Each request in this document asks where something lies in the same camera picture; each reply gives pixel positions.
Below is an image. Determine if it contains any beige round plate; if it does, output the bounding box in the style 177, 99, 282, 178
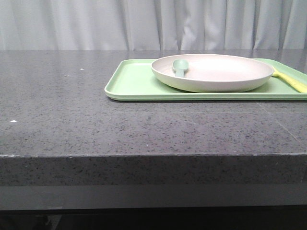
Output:
152, 54, 274, 92

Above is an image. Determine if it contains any white curtain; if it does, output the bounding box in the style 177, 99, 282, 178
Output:
0, 0, 307, 50

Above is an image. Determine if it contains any light green tray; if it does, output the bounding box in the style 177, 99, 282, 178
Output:
105, 59, 307, 102

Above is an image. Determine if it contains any yellow plastic fork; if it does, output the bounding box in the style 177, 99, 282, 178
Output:
272, 67, 307, 93

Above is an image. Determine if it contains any mint green spoon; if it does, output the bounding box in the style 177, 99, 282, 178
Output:
172, 59, 189, 78

